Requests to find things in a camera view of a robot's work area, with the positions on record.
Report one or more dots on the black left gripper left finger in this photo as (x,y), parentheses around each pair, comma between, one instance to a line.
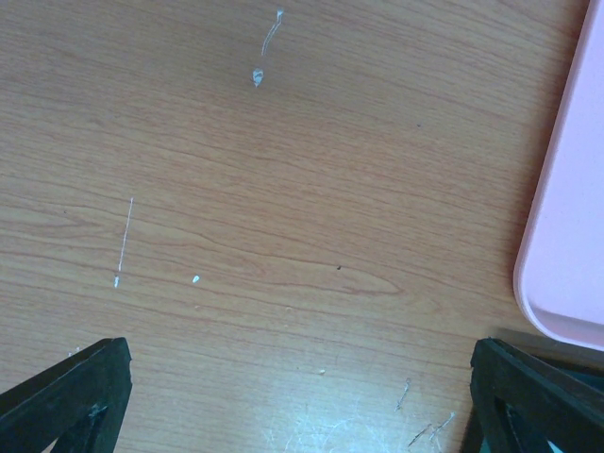
(77,405)

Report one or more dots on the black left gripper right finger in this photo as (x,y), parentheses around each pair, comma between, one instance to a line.
(533,401)

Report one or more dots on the black white chess board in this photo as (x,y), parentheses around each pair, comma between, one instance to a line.
(557,354)

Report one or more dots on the pink plastic tray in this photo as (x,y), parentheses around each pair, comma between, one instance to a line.
(558,274)

